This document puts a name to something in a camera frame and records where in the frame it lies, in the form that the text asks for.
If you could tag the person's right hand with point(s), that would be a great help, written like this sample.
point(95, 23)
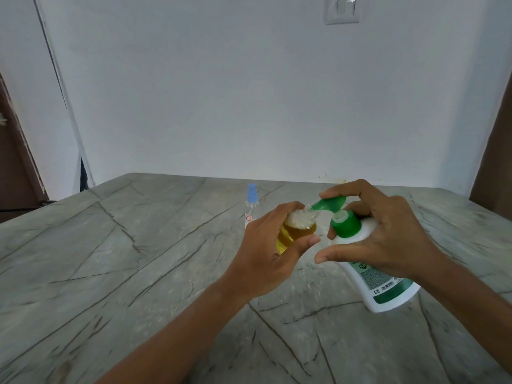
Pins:
point(392, 239)

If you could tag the person's left hand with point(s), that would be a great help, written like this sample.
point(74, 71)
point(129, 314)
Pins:
point(256, 259)

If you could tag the person's left thumb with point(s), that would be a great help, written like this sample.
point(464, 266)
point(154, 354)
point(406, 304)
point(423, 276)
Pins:
point(302, 247)

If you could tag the person's right thumb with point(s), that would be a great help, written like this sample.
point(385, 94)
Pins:
point(338, 253)

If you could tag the small clear bottle yellow liquid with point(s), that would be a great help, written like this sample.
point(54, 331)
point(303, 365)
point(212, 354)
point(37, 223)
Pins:
point(296, 232)

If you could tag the white bottle with green pump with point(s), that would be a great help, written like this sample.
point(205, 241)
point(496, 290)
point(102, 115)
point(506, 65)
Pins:
point(386, 296)

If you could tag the person's left forearm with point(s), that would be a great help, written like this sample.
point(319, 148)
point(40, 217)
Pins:
point(172, 335)

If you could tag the person's right forearm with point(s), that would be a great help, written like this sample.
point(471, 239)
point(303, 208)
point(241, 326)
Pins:
point(468, 299)

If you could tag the small spray bottle blue cap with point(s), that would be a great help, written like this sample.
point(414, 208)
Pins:
point(251, 195)

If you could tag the brown wooden panel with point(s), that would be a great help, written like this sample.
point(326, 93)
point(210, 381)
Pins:
point(496, 167)

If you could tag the brown wooden door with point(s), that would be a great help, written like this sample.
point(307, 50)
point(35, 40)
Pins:
point(16, 179)

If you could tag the white wall switch plate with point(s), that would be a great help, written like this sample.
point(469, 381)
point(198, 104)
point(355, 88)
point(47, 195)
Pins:
point(340, 11)

